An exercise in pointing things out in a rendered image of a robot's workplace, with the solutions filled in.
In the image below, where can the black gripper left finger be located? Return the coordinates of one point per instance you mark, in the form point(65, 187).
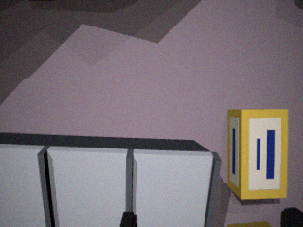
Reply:
point(128, 220)

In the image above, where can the yellow carton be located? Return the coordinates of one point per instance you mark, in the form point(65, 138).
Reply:
point(254, 224)
point(257, 153)

